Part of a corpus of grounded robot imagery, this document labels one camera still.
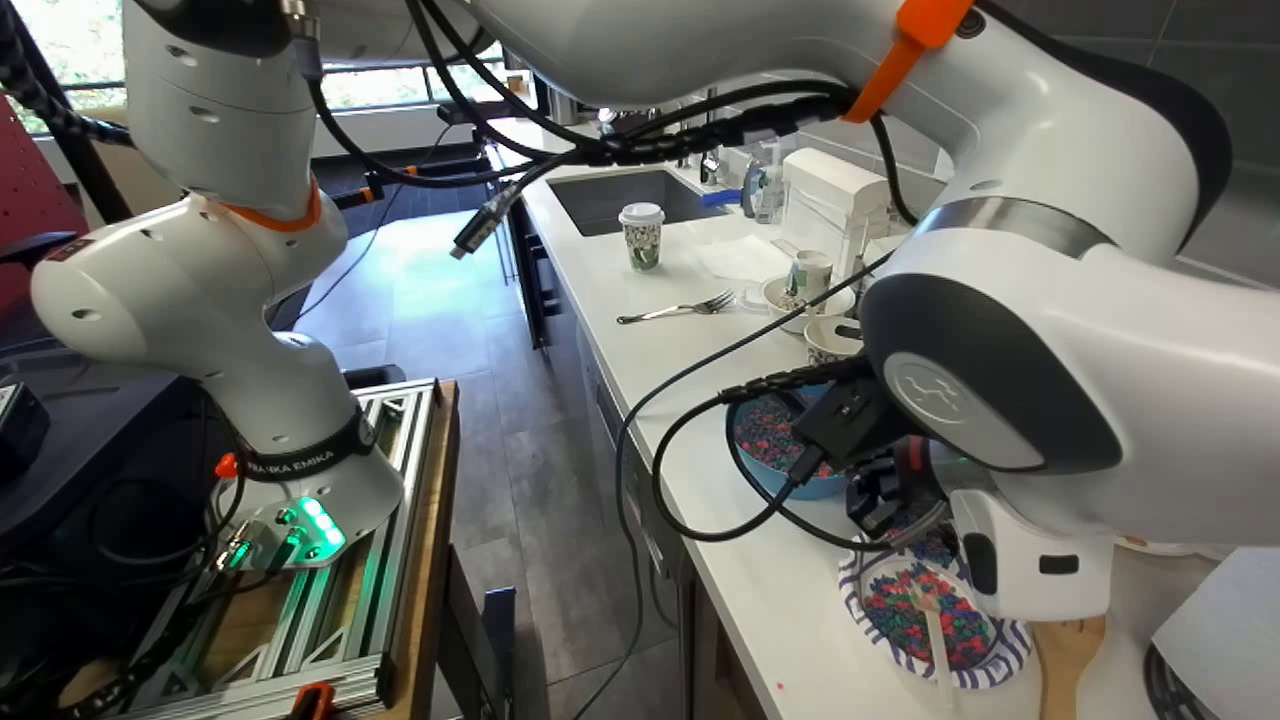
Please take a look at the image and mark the patterned white mug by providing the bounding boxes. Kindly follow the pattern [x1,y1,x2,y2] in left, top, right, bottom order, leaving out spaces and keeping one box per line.
[797,313,872,369]

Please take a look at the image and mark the glass jar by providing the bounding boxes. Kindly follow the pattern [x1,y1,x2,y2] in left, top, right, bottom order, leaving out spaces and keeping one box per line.
[736,127,794,225]

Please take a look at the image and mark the small white boxy appliance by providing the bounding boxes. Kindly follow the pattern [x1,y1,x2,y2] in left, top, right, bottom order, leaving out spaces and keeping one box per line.
[777,145,895,270]

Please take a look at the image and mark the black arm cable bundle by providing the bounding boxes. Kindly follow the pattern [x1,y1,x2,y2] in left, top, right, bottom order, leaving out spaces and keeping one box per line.
[306,0,858,183]

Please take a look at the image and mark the kitchen sink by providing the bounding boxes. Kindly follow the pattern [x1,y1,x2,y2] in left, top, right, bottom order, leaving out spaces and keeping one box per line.
[550,169,731,241]

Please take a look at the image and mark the blue floral bowl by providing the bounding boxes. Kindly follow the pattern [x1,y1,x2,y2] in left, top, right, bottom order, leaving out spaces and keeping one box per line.
[736,396,838,484]

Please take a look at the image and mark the large white appliance black base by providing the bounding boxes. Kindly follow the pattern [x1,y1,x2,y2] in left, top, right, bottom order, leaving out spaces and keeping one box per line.
[1139,545,1280,720]

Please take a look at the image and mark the red chair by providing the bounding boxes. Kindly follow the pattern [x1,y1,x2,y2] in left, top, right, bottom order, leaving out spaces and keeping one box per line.
[0,95,97,325]

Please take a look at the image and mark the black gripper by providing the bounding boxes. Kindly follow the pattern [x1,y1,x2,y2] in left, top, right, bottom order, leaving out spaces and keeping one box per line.
[845,437,961,553]

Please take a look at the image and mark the window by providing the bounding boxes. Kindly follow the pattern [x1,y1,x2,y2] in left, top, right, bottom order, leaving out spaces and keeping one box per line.
[54,0,537,117]

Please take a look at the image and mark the colourful candy pile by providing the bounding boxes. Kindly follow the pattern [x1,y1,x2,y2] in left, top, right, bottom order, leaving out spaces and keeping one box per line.
[858,562,1003,672]

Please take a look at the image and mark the dark base cabinet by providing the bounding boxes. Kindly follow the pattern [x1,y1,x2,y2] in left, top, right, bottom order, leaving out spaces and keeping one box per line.
[497,183,565,350]

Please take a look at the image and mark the long wrist camera cable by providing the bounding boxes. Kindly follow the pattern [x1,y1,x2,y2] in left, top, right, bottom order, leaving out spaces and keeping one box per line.
[568,245,925,720]

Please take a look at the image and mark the wooden slotted spatula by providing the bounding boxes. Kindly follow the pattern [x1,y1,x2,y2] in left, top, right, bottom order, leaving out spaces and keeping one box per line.
[1034,611,1113,720]

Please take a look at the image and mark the white green coffee cup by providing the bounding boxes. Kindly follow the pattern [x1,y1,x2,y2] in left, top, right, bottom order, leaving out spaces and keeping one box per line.
[618,199,667,276]

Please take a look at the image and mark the blue white patterned paper bowl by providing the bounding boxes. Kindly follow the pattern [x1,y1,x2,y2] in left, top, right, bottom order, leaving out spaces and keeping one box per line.
[838,541,1037,693]

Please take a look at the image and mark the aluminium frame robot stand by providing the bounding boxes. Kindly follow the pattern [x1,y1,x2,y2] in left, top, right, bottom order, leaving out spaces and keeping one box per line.
[54,377,464,720]

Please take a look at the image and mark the black box device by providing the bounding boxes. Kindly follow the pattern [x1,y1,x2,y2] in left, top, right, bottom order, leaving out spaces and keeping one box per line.
[0,380,56,484]

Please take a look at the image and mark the small cup on saucer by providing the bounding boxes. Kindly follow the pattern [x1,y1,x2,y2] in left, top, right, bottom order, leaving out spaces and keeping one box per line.
[760,245,858,317]

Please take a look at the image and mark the orange strap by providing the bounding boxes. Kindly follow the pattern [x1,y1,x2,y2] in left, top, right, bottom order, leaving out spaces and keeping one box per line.
[211,178,333,241]
[840,0,977,127]

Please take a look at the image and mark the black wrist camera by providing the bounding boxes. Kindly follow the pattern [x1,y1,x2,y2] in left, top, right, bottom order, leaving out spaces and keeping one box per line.
[794,377,912,468]

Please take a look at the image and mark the white plastic spoon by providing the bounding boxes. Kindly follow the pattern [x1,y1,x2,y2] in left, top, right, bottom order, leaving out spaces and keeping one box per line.
[912,575,961,693]

